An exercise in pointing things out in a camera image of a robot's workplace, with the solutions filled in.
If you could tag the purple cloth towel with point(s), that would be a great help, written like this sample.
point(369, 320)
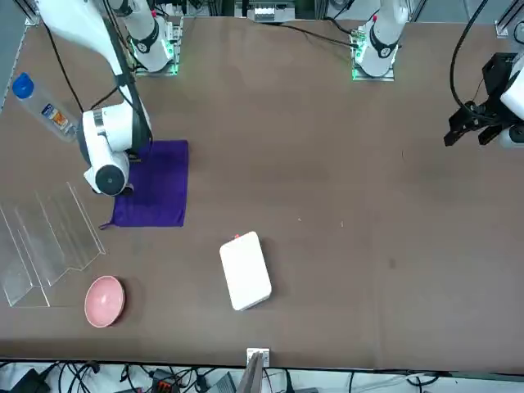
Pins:
point(159, 184)

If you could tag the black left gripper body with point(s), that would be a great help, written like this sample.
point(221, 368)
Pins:
point(495, 78)

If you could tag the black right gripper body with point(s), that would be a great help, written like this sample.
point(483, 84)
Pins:
point(135, 157)

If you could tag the clear acrylic stepped rack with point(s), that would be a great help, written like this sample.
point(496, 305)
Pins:
point(45, 245)

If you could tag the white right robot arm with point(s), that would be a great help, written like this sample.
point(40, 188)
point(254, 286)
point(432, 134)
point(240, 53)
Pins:
point(110, 131)

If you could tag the clear bottle with blue cap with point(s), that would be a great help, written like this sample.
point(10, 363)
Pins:
point(49, 114)

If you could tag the white power strip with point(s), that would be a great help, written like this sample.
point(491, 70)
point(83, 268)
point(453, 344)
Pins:
point(270, 15)

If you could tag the white mini drawer cabinet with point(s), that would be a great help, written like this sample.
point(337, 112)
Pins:
point(245, 270)

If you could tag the aluminium frame post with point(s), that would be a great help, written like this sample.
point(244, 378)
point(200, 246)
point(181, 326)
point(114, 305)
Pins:
point(254, 376)

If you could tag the pink bowl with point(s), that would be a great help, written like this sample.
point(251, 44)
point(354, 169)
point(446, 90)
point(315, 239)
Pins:
point(104, 301)

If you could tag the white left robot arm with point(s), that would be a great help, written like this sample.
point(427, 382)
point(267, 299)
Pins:
point(382, 45)

